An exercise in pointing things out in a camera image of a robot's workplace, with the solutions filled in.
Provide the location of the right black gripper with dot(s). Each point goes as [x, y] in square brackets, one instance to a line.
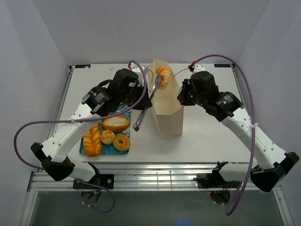
[181, 96]

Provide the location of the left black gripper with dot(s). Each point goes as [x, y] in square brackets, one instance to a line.
[144, 102]

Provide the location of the brown paper bag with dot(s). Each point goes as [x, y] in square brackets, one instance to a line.
[167, 111]

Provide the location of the fake croissant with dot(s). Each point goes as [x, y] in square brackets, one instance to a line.
[165, 74]

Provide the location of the metal serving tongs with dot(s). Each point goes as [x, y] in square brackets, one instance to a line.
[142, 114]

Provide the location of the small round scored roll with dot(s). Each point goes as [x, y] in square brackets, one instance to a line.
[107, 137]

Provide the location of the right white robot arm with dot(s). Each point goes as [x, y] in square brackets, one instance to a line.
[273, 163]

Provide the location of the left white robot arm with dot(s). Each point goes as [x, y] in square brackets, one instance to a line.
[53, 153]

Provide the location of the oval split bread loaf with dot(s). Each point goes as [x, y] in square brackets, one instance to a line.
[115, 124]

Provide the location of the fake bagel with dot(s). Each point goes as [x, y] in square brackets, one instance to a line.
[121, 142]

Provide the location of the long braided orange bread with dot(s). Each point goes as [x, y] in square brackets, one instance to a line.
[92, 142]

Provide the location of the right blue table label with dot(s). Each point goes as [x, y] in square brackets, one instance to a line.
[222, 65]

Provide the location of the blue table label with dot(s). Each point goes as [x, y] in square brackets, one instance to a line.
[83, 66]
[222, 65]

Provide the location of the left blue table label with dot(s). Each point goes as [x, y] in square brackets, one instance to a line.
[83, 66]

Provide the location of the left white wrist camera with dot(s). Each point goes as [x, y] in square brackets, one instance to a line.
[133, 67]

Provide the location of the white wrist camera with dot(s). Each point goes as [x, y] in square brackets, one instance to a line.
[194, 67]
[133, 67]

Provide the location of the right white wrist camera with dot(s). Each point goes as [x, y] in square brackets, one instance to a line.
[194, 67]

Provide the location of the aluminium frame rail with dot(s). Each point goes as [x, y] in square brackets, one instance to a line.
[133, 177]

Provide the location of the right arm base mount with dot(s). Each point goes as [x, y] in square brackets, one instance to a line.
[214, 179]

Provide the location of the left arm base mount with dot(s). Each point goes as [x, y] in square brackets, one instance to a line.
[103, 180]

